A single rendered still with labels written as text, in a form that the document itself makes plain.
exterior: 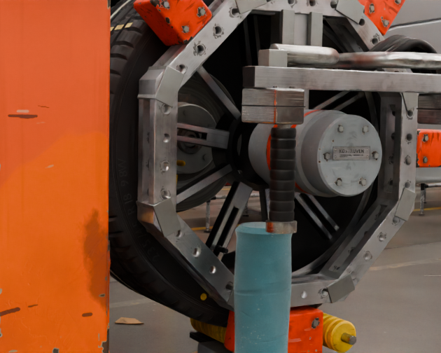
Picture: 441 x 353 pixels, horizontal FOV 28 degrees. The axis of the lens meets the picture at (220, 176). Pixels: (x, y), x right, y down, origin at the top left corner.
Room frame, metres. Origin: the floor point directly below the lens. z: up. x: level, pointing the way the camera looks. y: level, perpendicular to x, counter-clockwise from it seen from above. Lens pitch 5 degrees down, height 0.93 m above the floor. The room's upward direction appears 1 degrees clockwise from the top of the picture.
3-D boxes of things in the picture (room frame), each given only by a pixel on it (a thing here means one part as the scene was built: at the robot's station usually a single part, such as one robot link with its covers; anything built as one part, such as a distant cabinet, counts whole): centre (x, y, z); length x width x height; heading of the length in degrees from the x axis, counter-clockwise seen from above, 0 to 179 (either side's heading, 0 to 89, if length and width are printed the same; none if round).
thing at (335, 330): (1.66, -0.17, 0.51); 0.29 x 0.06 x 0.06; 30
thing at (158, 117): (1.52, -0.11, 0.85); 0.54 x 0.07 x 0.54; 120
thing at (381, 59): (1.46, -0.26, 1.03); 0.19 x 0.18 x 0.11; 30
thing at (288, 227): (1.23, -0.09, 0.83); 0.04 x 0.04 x 0.16
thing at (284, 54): (1.36, -0.09, 1.03); 0.19 x 0.18 x 0.11; 30
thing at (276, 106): (1.25, -0.07, 0.93); 0.09 x 0.05 x 0.05; 30
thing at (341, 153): (1.45, -0.15, 0.85); 0.21 x 0.14 x 0.14; 30
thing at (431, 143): (1.68, -0.38, 0.85); 0.09 x 0.08 x 0.07; 120
